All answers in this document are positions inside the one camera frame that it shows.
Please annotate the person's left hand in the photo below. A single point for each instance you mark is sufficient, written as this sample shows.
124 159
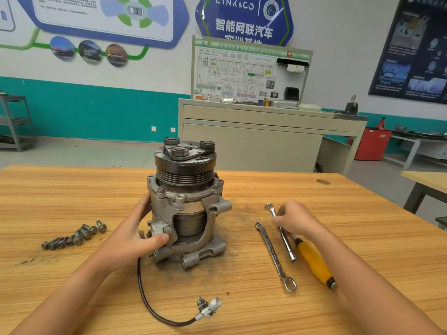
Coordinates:
129 237

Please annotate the person's right hand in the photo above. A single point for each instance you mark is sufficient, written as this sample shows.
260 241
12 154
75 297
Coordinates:
297 218

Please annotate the silver L-shaped socket wrench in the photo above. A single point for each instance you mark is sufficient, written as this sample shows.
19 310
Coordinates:
281 230

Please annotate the silver combination wrench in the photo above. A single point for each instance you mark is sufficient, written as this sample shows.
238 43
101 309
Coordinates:
274 254

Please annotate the grey metal compressor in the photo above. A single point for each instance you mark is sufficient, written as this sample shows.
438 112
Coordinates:
185 198

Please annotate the person's left forearm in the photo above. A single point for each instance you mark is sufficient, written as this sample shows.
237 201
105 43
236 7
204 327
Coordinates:
56 300

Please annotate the person's right forearm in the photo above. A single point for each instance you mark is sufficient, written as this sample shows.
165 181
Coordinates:
370 289

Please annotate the dark round table grommet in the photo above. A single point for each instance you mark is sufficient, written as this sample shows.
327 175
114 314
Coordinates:
323 182

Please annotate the beige workbench cabinet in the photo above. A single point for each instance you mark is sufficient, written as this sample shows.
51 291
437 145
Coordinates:
265 136

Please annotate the red cabinet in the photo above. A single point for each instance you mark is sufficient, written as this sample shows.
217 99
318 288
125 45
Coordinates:
372 144

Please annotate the small black device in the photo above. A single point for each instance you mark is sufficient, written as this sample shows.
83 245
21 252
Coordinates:
351 106

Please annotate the wooden side table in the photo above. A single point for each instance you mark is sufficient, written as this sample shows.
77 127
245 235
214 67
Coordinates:
427 185

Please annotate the black bench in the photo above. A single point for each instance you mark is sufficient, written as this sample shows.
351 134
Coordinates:
441 221

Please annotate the white wiring display board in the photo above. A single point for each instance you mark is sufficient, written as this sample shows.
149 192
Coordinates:
227 73

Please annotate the grey metal shelf cart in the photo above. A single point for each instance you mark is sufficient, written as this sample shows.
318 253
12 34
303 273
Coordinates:
14 122

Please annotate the blue rounded infographic panel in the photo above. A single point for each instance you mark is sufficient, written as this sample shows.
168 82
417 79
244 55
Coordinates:
84 14

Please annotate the round photo wall decal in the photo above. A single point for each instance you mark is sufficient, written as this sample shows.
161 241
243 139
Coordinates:
89 51
117 55
62 48

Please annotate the dark wall poster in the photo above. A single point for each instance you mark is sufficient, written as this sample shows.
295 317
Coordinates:
412 48

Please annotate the blue hexagon wall sign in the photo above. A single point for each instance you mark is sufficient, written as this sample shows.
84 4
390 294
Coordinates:
241 17

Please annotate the white infographic wall panel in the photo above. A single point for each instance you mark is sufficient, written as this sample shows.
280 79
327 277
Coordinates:
5 11

